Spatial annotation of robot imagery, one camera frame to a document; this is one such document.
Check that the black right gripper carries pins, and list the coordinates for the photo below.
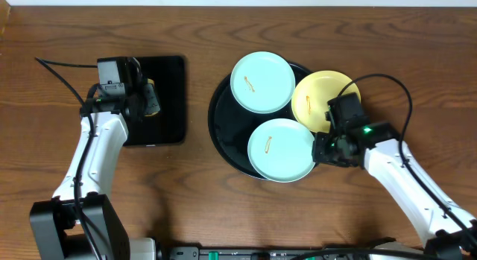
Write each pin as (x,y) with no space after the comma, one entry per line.
(320,138)

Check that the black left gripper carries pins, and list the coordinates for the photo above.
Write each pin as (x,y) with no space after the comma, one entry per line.
(150,100)

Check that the yellow green sponge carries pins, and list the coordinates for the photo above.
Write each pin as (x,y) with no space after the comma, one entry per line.
(152,106)

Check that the mint plate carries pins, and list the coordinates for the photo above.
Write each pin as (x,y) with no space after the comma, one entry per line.
(281,150)
(262,82)

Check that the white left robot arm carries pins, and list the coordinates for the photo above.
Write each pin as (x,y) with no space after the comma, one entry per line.
(79,221)

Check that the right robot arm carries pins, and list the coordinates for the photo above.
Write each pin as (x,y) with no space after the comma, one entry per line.
(444,228)

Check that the black rectangular tray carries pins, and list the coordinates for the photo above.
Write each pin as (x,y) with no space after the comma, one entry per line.
(168,126)

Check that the black round tray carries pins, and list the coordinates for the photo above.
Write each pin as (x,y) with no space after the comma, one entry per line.
(231,125)

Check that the yellow plate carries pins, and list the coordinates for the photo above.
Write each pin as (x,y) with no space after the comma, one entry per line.
(309,101)

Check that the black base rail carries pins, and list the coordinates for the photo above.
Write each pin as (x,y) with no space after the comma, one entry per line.
(196,253)

